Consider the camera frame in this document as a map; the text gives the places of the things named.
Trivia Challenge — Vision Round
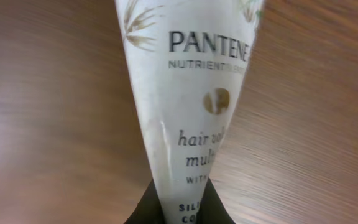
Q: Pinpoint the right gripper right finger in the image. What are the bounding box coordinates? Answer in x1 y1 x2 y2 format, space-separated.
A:
197 179 235 224

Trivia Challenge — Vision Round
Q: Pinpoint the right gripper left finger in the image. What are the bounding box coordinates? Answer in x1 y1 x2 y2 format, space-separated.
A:
124 180 165 224

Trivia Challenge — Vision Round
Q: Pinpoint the white cream tube gold cap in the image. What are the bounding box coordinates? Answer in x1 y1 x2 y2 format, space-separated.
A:
116 0 264 223

